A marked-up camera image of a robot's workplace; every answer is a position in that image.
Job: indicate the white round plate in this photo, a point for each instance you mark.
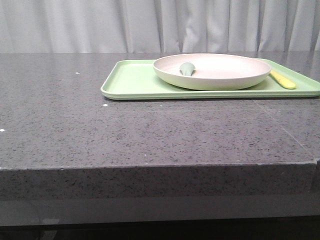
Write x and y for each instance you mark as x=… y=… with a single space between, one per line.
x=213 y=72

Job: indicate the yellow plastic fork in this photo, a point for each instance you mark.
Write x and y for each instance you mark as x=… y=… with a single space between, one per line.
x=282 y=81

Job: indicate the light green serving tray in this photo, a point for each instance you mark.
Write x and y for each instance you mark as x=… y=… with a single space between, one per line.
x=137 y=80

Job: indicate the light green spoon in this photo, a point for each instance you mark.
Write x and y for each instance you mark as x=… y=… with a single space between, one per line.
x=187 y=69

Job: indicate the white pleated curtain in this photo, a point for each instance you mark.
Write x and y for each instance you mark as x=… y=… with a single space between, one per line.
x=158 y=26

